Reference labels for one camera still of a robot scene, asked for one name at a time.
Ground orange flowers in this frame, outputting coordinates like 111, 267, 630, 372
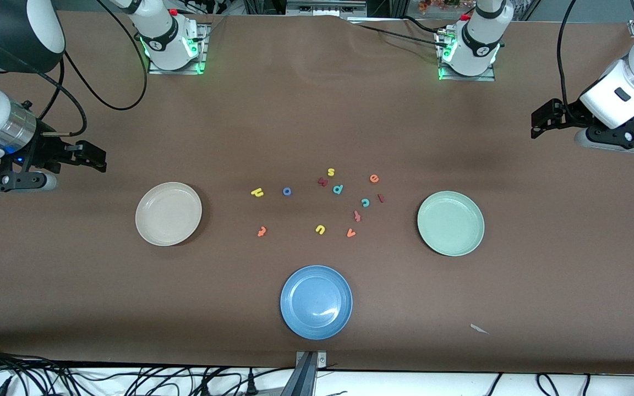
418, 0, 474, 13

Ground grey metal mount bracket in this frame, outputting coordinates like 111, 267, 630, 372
295, 350, 327, 369

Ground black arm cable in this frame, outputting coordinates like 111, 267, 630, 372
0, 0, 150, 138
556, 0, 581, 124

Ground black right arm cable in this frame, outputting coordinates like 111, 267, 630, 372
0, 0, 150, 138

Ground dark metal pole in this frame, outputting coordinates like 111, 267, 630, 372
280, 352, 318, 396

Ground grey power strip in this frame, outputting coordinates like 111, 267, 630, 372
286, 0, 368, 17

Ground pale green plate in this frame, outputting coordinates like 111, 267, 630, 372
417, 190, 485, 257

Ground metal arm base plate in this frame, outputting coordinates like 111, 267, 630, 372
438, 29, 497, 83
147, 23, 208, 75

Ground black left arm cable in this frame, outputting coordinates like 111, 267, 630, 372
556, 0, 581, 124

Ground brown table cover sheet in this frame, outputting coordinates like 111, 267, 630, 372
0, 10, 634, 376

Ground beige brown plate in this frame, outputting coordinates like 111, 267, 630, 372
135, 181, 203, 247

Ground blue plate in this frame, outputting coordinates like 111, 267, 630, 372
280, 265, 354, 340

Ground black cable on table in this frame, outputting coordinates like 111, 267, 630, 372
402, 15, 445, 36
350, 22, 442, 46

